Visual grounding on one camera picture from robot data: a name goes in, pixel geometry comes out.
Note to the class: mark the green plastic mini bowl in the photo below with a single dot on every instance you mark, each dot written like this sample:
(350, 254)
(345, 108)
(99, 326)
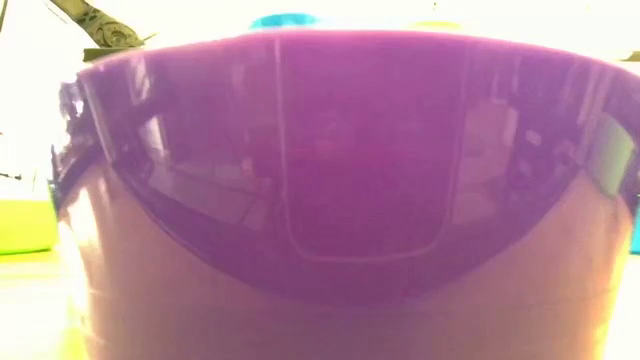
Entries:
(25, 227)

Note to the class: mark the blue plastic mini bowl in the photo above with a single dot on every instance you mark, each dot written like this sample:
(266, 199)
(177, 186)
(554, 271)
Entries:
(285, 21)

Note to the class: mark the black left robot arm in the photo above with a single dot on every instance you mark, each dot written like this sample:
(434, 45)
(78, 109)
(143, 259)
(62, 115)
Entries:
(100, 25)

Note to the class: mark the purple plastic mini bowl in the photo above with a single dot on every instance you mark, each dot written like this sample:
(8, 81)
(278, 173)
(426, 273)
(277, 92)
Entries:
(370, 150)

